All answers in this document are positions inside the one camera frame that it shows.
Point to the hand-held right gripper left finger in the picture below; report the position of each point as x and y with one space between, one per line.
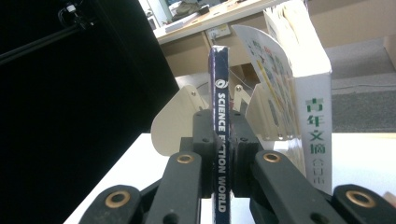
207 146

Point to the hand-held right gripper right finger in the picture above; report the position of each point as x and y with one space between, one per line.
241 146

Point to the beige expandable book rack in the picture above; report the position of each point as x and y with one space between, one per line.
174 124

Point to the thick white book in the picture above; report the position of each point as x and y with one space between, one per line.
314 93

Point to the beige wooden desk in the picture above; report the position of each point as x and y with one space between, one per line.
186 53

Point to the white power strip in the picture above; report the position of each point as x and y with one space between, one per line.
218 31

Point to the black curtain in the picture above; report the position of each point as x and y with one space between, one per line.
77 124

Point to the dark cloth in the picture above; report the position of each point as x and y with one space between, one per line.
188 9

